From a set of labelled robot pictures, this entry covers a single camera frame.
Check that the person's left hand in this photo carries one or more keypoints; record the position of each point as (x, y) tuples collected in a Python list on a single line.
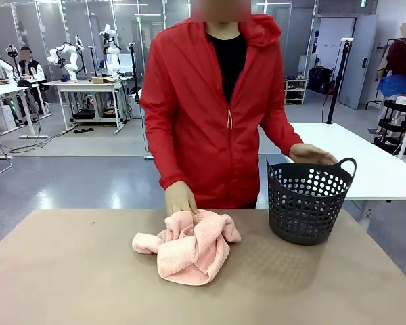
[(308, 152)]

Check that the thin black camera tripod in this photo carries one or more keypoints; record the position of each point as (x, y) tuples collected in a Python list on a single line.
[(133, 67)]

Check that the large white table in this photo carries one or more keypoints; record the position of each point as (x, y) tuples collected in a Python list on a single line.
[(375, 162)]

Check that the person's right hand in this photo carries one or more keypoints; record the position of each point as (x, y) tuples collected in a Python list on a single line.
[(180, 198)]

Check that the pink terry towel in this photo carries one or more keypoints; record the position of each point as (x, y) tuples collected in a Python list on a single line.
[(189, 254)]

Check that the person in red hooded jacket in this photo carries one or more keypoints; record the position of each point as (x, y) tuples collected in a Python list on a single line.
[(196, 111)]

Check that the grey open door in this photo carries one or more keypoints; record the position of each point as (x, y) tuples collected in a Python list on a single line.
[(357, 64)]

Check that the black power strip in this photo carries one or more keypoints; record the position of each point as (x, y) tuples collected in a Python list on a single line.
[(84, 130)]

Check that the blue garment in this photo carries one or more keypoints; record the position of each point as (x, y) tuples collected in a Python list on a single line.
[(392, 85)]

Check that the maroon garment on rack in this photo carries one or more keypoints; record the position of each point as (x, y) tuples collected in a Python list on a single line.
[(399, 61)]

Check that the person's left forearm red sleeve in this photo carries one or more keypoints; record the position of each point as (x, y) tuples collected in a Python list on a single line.
[(284, 135)]

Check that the flat cardboard box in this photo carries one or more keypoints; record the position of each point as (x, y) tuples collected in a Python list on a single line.
[(103, 80)]

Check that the person's right forearm red sleeve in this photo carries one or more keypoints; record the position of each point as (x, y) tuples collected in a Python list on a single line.
[(162, 162)]

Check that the black rolling cart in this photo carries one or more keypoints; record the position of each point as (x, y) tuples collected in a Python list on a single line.
[(394, 122)]

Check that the black bags pile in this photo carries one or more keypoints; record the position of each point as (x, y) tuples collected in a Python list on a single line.
[(319, 81)]

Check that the white desk with metal legs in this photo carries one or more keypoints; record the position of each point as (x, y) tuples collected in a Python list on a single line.
[(6, 89), (88, 86)]

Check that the black box under desk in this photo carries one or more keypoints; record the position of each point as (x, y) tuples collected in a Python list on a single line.
[(84, 115)]

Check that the tall black tripod pole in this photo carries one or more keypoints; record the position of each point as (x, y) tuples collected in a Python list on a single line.
[(335, 88)]

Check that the dark grey perforated plastic basket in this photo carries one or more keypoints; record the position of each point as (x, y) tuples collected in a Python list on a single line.
[(291, 223)]

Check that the seated person in varsity jacket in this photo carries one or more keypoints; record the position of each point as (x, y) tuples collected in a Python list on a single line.
[(30, 67)]

